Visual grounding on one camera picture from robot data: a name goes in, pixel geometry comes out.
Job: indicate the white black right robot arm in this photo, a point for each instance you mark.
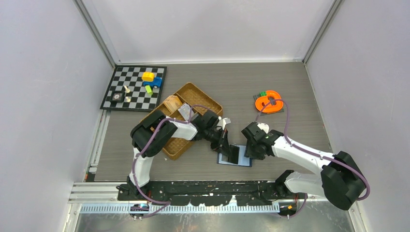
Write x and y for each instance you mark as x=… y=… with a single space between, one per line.
x=333 y=176

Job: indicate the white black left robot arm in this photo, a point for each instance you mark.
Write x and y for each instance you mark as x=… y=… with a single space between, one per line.
x=152 y=134

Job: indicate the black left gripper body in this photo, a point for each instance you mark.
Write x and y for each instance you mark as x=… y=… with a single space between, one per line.
x=215 y=137

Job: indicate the black mounting rail base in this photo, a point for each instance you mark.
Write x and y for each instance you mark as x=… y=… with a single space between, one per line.
x=207 y=193

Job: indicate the green toy block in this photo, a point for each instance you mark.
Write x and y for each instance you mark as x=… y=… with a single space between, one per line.
x=149 y=90

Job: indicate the black square chess piece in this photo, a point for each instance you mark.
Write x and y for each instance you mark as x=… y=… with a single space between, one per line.
x=117 y=96

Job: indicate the blue leather card holder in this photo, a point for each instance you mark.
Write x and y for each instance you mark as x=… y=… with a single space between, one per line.
x=243 y=160

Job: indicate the yellow toy block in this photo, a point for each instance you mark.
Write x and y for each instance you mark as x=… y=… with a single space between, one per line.
x=148 y=76

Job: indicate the woven divided basket tray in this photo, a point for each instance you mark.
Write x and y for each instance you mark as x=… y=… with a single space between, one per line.
x=192 y=95

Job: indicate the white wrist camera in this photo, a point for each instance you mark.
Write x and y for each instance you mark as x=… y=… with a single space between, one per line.
x=264 y=127
x=223 y=122

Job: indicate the blue toy car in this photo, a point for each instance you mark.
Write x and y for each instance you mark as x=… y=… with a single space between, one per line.
x=155 y=83

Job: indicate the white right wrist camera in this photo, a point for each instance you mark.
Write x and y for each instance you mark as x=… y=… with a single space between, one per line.
x=264 y=127

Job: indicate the black white checkerboard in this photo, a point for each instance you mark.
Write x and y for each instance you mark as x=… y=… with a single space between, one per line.
x=137 y=99

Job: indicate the metal chess pawn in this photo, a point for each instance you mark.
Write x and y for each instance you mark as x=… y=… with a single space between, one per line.
x=126 y=89

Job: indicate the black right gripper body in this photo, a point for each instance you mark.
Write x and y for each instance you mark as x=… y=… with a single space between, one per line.
x=252 y=151

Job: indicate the silver credit card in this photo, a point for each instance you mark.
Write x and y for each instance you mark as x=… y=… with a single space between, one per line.
x=186 y=111

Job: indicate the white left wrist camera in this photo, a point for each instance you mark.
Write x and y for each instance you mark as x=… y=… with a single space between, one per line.
x=223 y=122

